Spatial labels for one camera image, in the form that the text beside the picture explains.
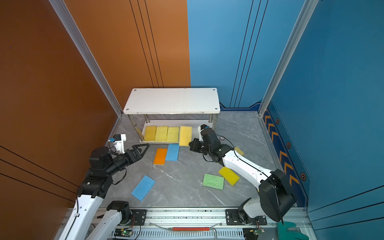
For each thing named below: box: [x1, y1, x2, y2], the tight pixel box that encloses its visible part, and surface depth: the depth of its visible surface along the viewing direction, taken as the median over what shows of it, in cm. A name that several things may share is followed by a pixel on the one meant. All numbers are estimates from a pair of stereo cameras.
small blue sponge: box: [166, 143, 180, 162], surface depth 97 cm
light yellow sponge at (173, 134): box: [166, 126, 180, 143], surface depth 98 cm
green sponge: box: [202, 173, 225, 190], surface depth 85 cm
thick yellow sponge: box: [144, 125, 157, 141], surface depth 99 cm
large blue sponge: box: [130, 175, 156, 202], surface depth 84 cm
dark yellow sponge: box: [179, 126, 192, 147], surface depth 83 cm
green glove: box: [277, 221, 310, 240], surface depth 70 cm
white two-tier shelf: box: [123, 88, 221, 144], surface depth 82 cm
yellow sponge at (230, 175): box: [218, 166, 240, 187], surface depth 88 cm
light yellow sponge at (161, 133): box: [154, 126, 168, 142], surface depth 99 cm
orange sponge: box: [153, 148, 168, 165], surface depth 96 cm
